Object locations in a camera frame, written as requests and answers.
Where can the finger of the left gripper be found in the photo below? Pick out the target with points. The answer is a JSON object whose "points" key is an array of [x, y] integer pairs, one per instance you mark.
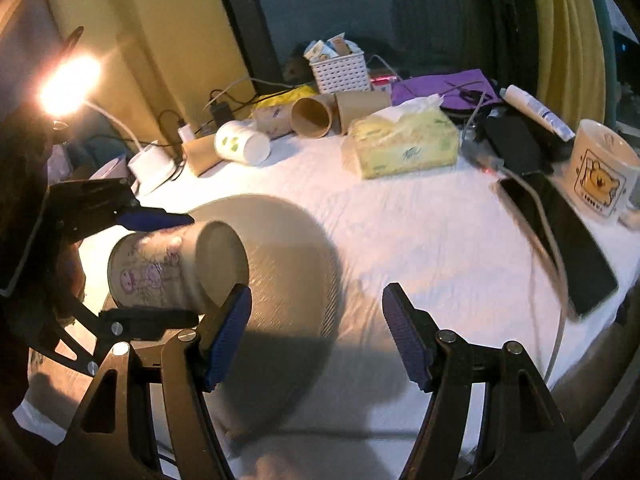
{"points": [[146, 323], [149, 220]]}

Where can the white paper cup green print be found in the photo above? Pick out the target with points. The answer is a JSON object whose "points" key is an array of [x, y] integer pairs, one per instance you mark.
{"points": [[241, 142]]}

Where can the right yellow curtain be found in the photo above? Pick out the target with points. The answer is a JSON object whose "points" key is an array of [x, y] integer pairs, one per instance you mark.
{"points": [[571, 67]]}

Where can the white charger plug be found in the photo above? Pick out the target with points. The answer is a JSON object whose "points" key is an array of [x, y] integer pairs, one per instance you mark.
{"points": [[185, 132]]}

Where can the paper cup purple print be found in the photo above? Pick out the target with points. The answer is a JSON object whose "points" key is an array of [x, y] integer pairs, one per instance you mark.
{"points": [[274, 121], [191, 268]]}

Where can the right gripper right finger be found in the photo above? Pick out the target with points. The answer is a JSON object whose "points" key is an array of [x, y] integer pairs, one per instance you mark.
{"points": [[443, 365]]}

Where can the black smartphone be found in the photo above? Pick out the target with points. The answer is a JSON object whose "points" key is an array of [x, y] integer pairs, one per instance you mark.
{"points": [[590, 278]]}

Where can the purple cloth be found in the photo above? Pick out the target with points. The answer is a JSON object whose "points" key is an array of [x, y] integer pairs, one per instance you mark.
{"points": [[460, 91]]}

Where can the black charger plug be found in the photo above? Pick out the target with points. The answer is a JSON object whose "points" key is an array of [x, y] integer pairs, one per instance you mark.
{"points": [[221, 113]]}

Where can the yellow curtain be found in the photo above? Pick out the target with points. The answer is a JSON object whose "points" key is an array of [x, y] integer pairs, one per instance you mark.
{"points": [[571, 67], [160, 59]]}

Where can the white plastic basket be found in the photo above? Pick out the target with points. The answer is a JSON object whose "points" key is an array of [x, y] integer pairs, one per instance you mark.
{"points": [[345, 73]]}

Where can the yellow bag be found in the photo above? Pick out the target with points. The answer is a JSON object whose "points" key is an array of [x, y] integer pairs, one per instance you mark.
{"points": [[285, 97]]}

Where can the brown paper cup right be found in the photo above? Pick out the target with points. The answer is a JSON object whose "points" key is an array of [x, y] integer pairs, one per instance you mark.
{"points": [[355, 105]]}

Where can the brown paper cup leftmost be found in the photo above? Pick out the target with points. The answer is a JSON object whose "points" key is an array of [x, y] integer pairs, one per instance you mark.
{"points": [[201, 155]]}

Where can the pink small box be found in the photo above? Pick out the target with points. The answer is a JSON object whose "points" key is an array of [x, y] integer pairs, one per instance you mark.
{"points": [[383, 82]]}

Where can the paper cup purple print lying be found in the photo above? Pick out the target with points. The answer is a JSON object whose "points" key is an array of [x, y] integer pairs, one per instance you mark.
{"points": [[274, 121]]}

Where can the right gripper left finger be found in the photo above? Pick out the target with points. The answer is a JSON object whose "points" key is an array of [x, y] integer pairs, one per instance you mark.
{"points": [[193, 362]]}

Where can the white tube bottle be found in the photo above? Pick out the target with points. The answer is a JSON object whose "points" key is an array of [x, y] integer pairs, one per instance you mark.
{"points": [[536, 111]]}

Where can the white bear mug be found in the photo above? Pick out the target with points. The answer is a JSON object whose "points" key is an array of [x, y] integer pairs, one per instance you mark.
{"points": [[602, 172]]}

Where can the white table cloth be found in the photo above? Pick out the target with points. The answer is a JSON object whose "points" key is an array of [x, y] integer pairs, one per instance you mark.
{"points": [[452, 244]]}

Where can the white desk lamp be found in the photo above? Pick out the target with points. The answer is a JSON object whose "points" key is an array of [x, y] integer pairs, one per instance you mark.
{"points": [[68, 87]]}

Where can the brown paper cup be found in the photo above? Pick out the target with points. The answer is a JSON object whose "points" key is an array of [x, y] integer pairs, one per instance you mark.
{"points": [[201, 155], [355, 105]]}

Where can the brown paper cup open mouth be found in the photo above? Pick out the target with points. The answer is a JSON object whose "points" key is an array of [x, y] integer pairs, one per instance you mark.
{"points": [[312, 116]]}

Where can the round grey placemat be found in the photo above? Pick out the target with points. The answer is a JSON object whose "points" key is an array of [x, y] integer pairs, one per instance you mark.
{"points": [[295, 280]]}

